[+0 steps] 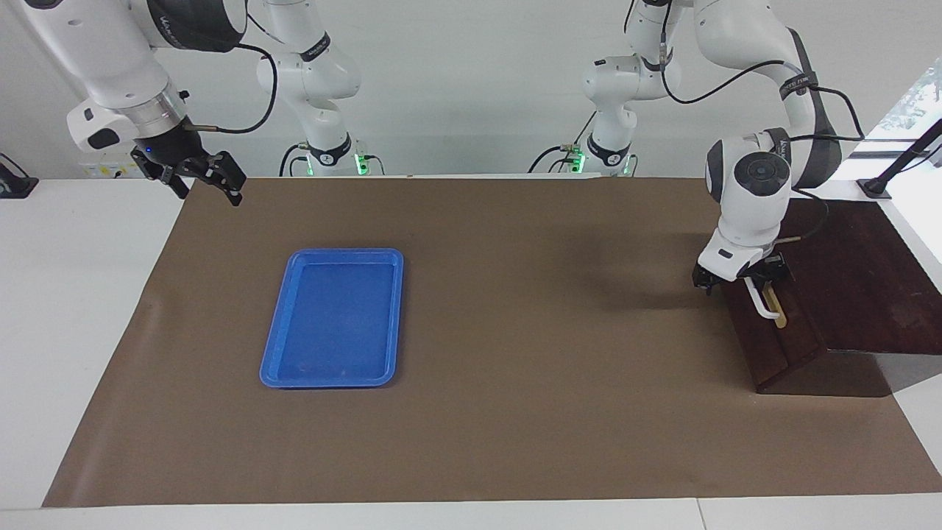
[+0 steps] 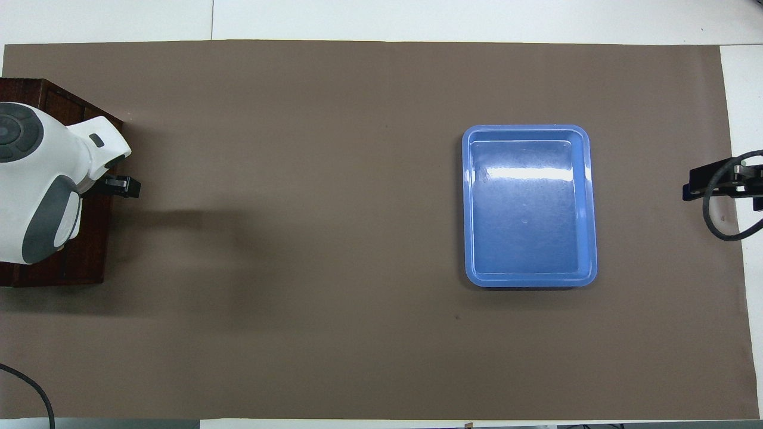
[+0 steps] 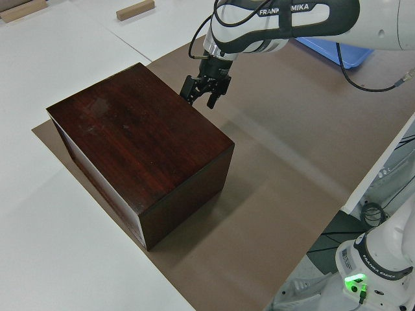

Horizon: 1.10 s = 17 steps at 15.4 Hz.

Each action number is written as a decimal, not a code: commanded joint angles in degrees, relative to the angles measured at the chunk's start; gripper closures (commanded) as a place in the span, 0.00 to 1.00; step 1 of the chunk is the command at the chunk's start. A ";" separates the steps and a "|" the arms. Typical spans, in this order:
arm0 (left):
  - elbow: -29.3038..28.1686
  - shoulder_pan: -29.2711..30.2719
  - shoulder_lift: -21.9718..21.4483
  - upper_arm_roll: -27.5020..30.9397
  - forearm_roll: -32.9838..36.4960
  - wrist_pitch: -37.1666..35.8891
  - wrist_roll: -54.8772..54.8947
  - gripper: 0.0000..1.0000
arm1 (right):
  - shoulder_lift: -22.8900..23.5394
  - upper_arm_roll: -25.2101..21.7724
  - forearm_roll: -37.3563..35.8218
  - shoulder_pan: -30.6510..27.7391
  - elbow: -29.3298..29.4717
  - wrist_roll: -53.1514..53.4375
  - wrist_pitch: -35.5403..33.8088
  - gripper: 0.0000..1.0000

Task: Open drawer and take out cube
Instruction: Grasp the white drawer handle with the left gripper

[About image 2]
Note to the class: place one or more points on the dark wooden cabinet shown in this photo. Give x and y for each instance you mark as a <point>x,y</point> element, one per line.
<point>95,250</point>

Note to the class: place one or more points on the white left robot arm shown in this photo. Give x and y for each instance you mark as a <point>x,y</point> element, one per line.
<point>36,179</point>

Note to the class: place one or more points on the blue plastic tray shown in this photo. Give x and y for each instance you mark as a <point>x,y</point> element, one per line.
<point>530,208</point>

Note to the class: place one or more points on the brown table mat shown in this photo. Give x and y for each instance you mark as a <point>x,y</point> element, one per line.
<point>298,238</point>

